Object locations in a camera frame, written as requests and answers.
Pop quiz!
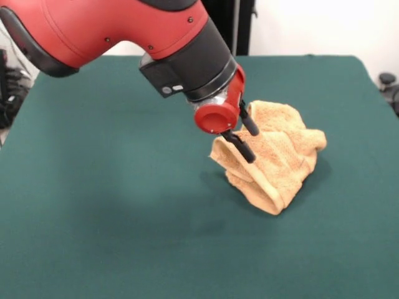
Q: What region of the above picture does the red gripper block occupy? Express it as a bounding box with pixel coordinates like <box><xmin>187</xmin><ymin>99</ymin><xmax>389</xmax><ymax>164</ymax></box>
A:
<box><xmin>193</xmin><ymin>64</ymin><xmax>261</xmax><ymax>163</ymax></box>

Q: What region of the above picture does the tan terry towel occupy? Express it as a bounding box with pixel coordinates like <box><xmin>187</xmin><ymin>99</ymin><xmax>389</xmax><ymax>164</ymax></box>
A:
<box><xmin>208</xmin><ymin>100</ymin><xmax>328</xmax><ymax>216</ymax></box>

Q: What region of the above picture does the black stand behind table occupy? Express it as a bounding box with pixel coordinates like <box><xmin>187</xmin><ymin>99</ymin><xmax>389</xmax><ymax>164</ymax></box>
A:
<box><xmin>201</xmin><ymin>0</ymin><xmax>252</xmax><ymax>57</ymax></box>

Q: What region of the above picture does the dark green table cloth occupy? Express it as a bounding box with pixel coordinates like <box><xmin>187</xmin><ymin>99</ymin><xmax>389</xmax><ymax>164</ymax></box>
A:
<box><xmin>0</xmin><ymin>54</ymin><xmax>399</xmax><ymax>299</ymax></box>

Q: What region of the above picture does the grey pedestal foot with caster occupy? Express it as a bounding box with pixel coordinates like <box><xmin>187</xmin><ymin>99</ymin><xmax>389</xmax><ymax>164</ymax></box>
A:
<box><xmin>378</xmin><ymin>72</ymin><xmax>399</xmax><ymax>118</ymax></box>

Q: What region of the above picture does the black equipment with cables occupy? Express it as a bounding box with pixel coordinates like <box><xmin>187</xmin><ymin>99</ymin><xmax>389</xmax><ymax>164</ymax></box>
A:
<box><xmin>0</xmin><ymin>48</ymin><xmax>34</xmax><ymax>130</ymax></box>

